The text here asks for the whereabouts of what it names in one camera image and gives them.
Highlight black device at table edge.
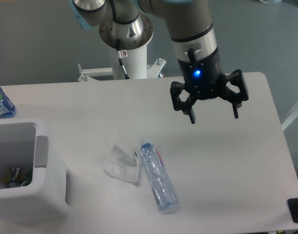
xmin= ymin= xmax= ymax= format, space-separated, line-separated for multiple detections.
xmin=287 ymin=198 xmax=298 ymax=223

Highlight blue labelled water bottle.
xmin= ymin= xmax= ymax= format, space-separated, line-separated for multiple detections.
xmin=0 ymin=87 xmax=16 ymax=118

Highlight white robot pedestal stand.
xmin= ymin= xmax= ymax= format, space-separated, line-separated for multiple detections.
xmin=78 ymin=13 xmax=166 ymax=82

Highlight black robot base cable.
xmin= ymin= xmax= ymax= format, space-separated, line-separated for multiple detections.
xmin=116 ymin=38 xmax=130 ymax=80

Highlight clear crushed plastic bottle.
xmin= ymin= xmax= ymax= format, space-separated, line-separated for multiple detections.
xmin=139 ymin=139 xmax=178 ymax=214

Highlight white plastic trash can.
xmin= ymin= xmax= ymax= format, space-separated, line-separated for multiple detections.
xmin=0 ymin=117 xmax=70 ymax=222

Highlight dark trash inside can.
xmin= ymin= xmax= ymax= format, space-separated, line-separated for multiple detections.
xmin=7 ymin=167 xmax=33 ymax=188

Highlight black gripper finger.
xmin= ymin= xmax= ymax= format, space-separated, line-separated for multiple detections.
xmin=221 ymin=69 xmax=249 ymax=119
xmin=170 ymin=81 xmax=197 ymax=124

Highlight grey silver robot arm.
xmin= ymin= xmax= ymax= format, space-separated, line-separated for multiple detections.
xmin=69 ymin=0 xmax=249 ymax=122

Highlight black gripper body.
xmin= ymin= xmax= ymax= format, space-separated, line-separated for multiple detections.
xmin=177 ymin=49 xmax=231 ymax=100

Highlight white frame at right edge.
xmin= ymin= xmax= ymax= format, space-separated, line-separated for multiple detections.
xmin=281 ymin=101 xmax=298 ymax=131

